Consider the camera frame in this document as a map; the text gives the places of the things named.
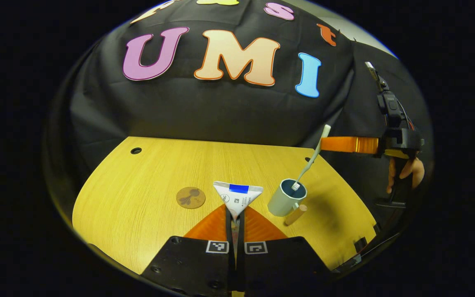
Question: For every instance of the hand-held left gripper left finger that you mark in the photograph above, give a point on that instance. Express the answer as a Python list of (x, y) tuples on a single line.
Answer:
[(192, 264)]

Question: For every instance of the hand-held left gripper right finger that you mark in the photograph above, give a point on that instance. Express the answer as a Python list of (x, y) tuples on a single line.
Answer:
[(278, 264)]

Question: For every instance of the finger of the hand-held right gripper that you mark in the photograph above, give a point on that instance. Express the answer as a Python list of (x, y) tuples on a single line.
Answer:
[(349, 144)]

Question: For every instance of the black backdrop cloth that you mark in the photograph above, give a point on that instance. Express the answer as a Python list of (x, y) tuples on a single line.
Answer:
[(179, 107)]

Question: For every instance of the white toothbrush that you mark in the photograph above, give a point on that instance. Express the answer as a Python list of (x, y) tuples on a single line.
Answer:
[(313, 154)]

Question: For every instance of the white toothpaste tube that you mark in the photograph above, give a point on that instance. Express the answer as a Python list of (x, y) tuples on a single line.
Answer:
[(237, 198)]

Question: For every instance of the round brown coaster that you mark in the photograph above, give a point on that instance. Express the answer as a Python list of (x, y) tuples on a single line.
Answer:
[(191, 197)]

